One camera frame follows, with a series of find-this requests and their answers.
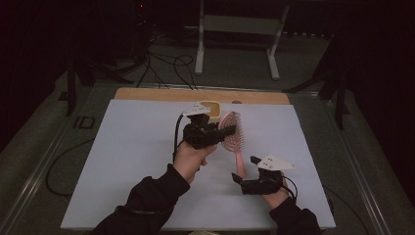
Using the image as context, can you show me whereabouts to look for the white table mat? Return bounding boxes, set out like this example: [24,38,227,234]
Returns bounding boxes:
[60,99,337,231]

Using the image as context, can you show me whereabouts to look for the black stand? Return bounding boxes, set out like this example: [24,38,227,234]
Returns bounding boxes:
[58,57,135,118]
[281,63,351,131]

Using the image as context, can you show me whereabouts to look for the person's right hand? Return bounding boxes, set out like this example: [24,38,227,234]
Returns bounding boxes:
[260,181,292,211]

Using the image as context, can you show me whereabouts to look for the black rectangular bracket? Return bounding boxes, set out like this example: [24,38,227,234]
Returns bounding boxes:
[72,115,97,130]

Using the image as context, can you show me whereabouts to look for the person's left hand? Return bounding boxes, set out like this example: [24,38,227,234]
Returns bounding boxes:
[172,140,218,185]

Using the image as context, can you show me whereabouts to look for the pink hairbrush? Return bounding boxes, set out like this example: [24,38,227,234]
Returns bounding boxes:
[217,110,249,180]

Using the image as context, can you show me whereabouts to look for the hand-held gripper cable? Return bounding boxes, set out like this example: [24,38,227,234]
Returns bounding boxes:
[281,174,299,202]
[171,113,186,164]

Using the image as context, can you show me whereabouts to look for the black floor cables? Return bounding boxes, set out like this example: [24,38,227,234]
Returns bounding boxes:
[136,30,199,91]

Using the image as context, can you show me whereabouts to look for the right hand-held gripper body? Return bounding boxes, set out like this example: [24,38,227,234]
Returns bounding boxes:
[240,154,298,196]

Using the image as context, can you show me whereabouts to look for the wooden table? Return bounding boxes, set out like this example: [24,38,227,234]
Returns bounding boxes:
[114,86,291,106]

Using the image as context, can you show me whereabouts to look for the right hand-held gripper cable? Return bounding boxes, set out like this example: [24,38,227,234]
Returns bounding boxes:
[281,174,299,202]

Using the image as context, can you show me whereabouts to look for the beige square cup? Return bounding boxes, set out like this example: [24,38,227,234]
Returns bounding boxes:
[199,100,223,124]

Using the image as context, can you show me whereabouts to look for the black floor cable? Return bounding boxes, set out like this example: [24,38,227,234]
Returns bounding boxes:
[322,185,372,235]
[45,138,96,199]

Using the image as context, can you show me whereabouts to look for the white metal stand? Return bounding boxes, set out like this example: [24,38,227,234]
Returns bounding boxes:
[194,0,291,81]

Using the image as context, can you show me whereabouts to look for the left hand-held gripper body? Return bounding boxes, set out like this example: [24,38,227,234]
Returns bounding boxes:
[182,102,227,151]

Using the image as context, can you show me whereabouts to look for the left hand-held gripper cable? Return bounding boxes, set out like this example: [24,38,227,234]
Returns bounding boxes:
[171,113,186,164]

